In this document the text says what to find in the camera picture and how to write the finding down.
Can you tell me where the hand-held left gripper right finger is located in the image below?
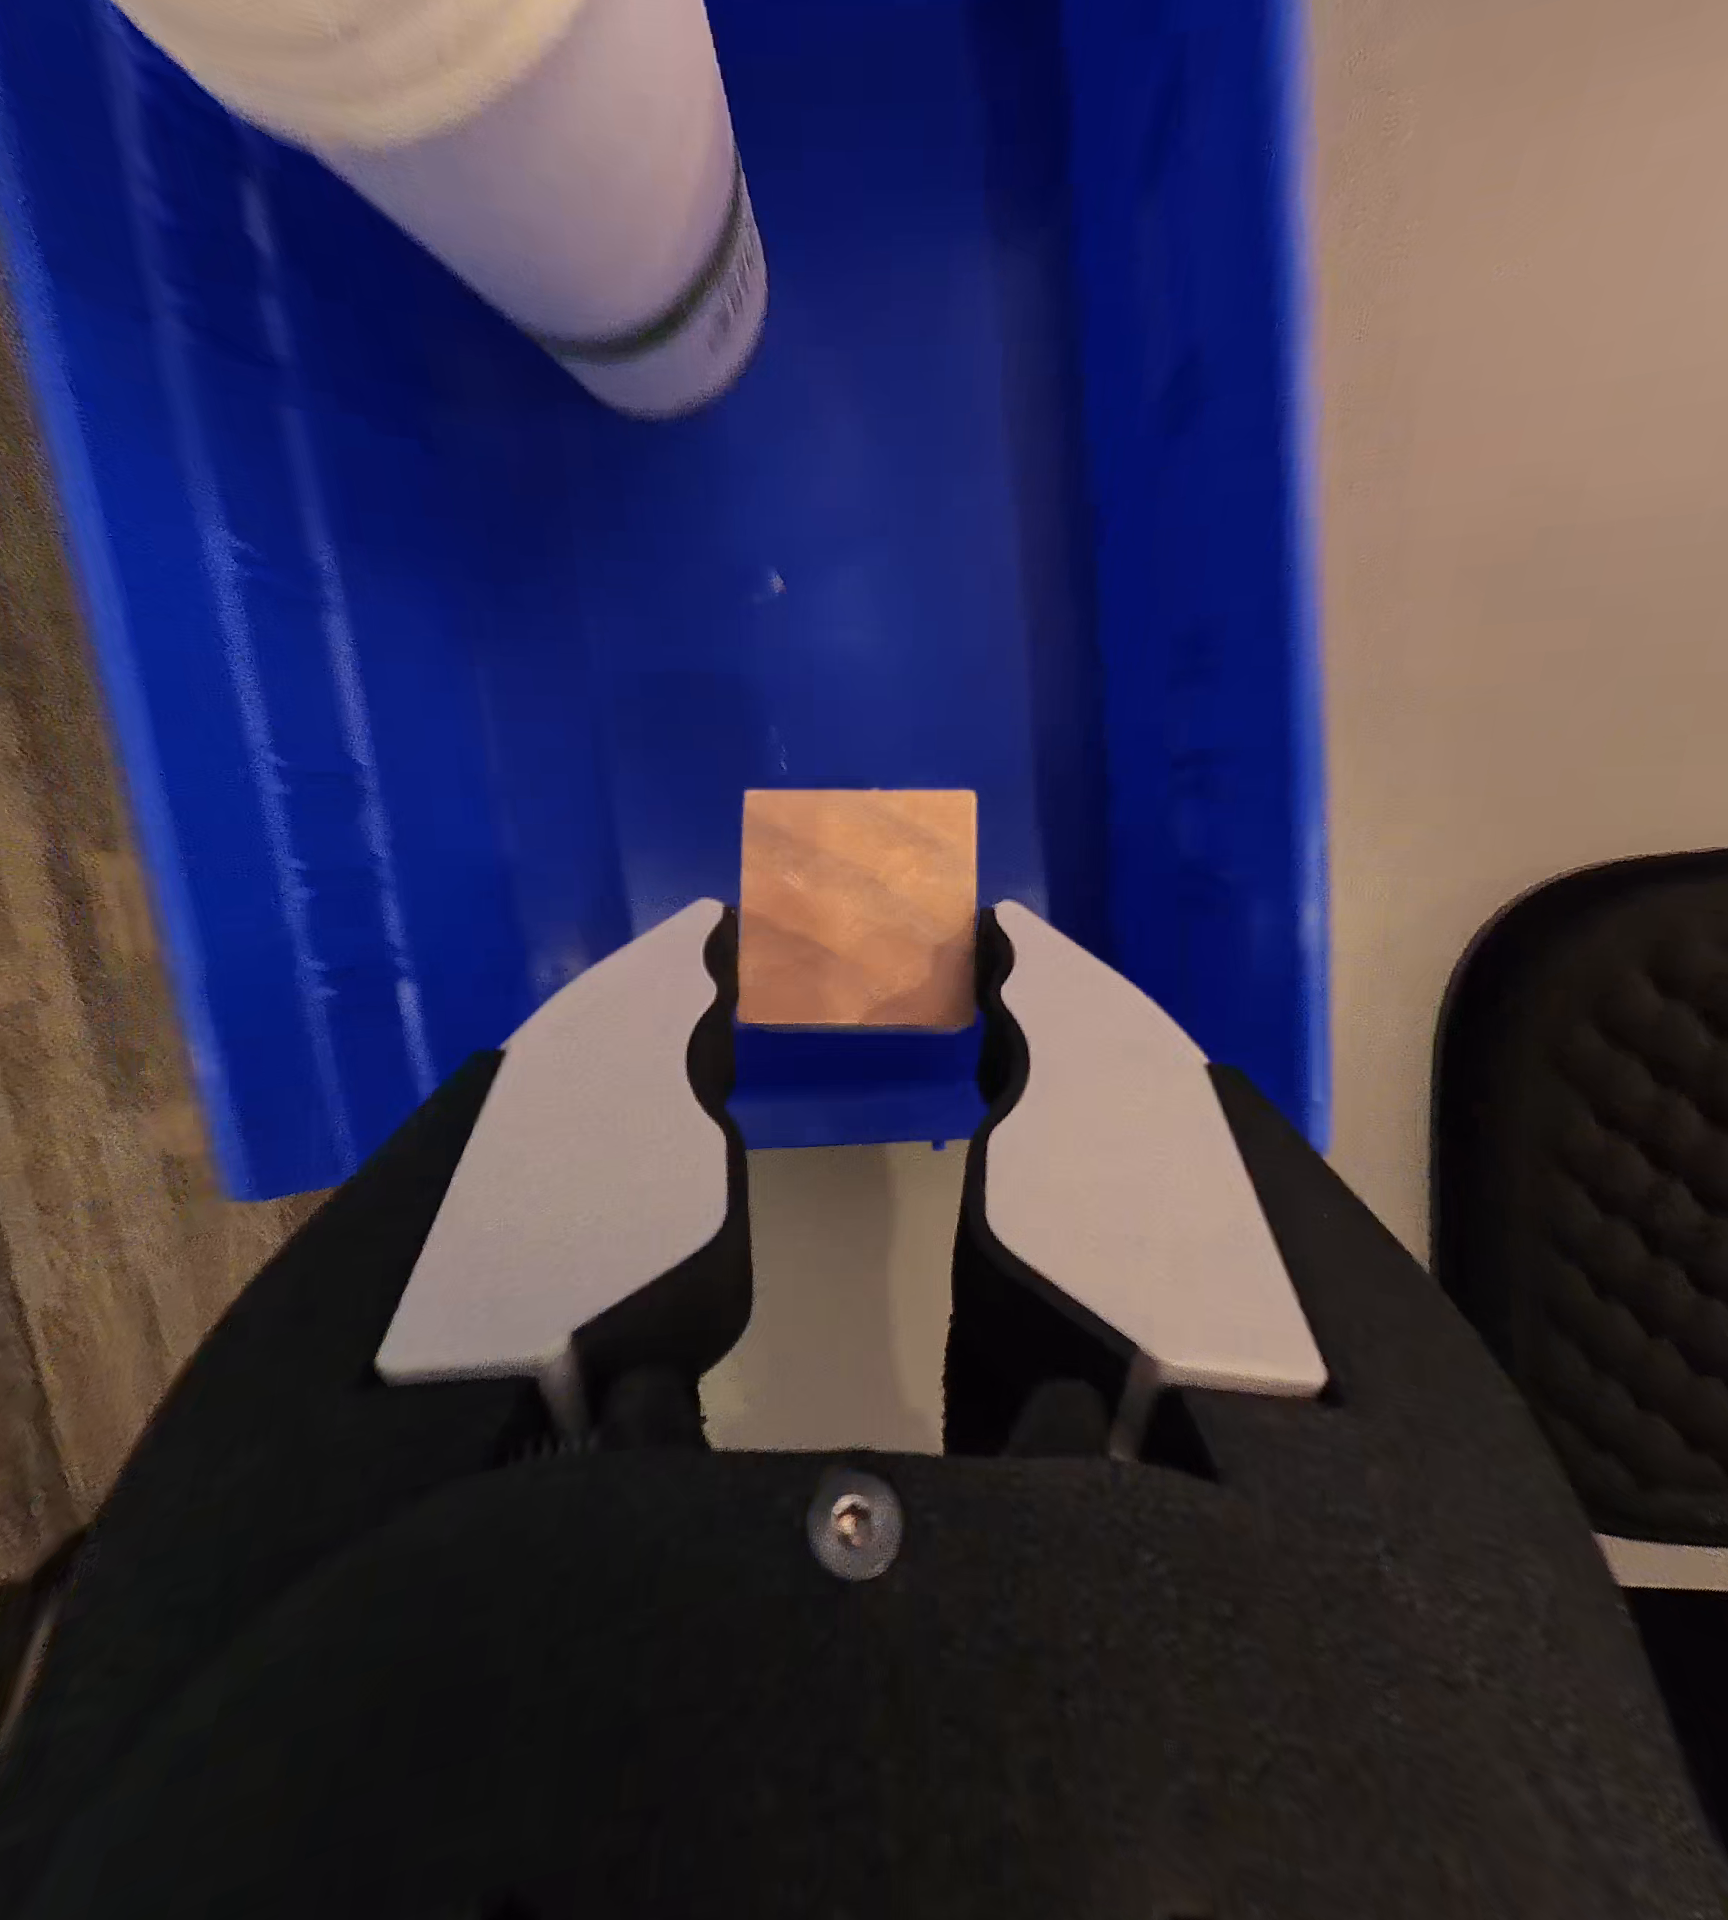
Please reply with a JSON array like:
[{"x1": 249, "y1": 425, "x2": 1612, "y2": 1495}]
[{"x1": 941, "y1": 901, "x2": 1327, "y2": 1459}]

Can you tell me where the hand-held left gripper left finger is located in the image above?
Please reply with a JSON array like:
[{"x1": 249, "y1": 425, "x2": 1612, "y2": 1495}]
[{"x1": 376, "y1": 901, "x2": 754, "y2": 1455}]

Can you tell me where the wooden cube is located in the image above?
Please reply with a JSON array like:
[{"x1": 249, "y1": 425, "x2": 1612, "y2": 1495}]
[{"x1": 736, "y1": 787, "x2": 982, "y2": 1034}]

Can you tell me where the blue plastic bin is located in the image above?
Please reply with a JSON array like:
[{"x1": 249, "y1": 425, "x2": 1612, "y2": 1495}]
[{"x1": 0, "y1": 0, "x2": 1331, "y2": 1203}]

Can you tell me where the white paper cup stack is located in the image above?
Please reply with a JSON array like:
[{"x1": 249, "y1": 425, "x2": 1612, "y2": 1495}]
[{"x1": 308, "y1": 31, "x2": 771, "y2": 421}]

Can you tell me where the white paper cup green band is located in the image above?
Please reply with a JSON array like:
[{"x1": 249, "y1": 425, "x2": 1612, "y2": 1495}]
[
  {"x1": 114, "y1": 0, "x2": 716, "y2": 109},
  {"x1": 204, "y1": 0, "x2": 723, "y2": 152}
]

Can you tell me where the black textured cushion pad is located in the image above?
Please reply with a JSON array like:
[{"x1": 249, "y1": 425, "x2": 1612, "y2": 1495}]
[{"x1": 1429, "y1": 845, "x2": 1728, "y2": 1549}]

